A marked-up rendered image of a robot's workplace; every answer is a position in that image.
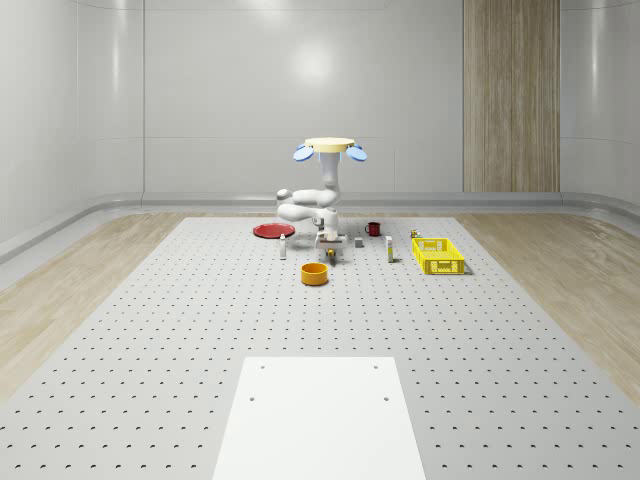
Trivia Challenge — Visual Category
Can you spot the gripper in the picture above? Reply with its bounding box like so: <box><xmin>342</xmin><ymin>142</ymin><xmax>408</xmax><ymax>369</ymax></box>
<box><xmin>314</xmin><ymin>233</ymin><xmax>348</xmax><ymax>257</ymax></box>

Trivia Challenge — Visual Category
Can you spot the yellow bowl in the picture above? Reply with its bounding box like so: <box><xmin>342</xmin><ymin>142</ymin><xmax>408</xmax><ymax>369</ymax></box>
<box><xmin>300</xmin><ymin>262</ymin><xmax>330</xmax><ymax>287</ymax></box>

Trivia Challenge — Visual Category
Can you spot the red plate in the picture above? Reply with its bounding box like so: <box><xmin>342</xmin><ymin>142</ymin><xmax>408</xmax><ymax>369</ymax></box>
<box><xmin>252</xmin><ymin>222</ymin><xmax>297</xmax><ymax>241</ymax></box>

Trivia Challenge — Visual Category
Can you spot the yellow basket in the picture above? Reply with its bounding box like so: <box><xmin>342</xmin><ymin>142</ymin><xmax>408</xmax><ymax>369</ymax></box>
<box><xmin>411</xmin><ymin>237</ymin><xmax>466</xmax><ymax>276</ymax></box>

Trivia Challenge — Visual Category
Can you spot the white board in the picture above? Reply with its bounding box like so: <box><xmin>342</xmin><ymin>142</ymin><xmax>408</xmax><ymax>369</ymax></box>
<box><xmin>212</xmin><ymin>356</ymin><xmax>427</xmax><ymax>480</ymax></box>

